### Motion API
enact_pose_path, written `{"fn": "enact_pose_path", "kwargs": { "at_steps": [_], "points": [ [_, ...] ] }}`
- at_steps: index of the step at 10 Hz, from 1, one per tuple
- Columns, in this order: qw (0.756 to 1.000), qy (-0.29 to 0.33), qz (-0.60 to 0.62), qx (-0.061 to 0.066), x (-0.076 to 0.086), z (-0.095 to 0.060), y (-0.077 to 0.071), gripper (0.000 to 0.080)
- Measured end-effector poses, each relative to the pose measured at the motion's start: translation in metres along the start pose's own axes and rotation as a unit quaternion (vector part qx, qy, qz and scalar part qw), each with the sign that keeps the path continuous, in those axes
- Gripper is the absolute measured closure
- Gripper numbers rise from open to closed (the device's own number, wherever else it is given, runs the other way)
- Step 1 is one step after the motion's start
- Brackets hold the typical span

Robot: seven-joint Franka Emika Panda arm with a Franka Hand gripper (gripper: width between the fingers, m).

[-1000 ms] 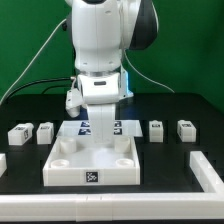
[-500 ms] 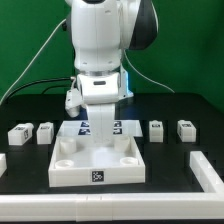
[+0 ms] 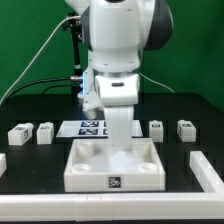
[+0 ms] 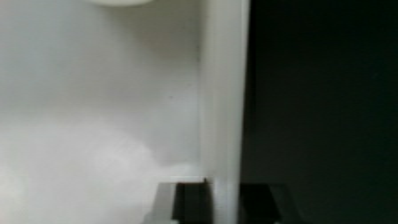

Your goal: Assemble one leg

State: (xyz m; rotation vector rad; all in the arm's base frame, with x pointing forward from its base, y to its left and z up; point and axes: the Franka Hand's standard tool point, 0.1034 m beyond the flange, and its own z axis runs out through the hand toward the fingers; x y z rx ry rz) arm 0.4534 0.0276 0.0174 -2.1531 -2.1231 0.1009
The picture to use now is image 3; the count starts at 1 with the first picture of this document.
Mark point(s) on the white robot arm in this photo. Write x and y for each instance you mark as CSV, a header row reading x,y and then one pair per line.
x,y
116,33

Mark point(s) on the white L-shaped obstacle fence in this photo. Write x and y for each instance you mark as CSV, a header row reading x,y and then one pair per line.
x,y
207,204

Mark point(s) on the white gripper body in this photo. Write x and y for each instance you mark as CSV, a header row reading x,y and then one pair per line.
x,y
118,97

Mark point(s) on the black camera on stand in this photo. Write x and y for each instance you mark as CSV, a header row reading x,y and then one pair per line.
x,y
74,25

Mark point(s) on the white marker base plate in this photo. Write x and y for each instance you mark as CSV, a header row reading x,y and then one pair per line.
x,y
95,129

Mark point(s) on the white square table top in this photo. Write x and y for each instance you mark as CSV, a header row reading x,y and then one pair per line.
x,y
94,165

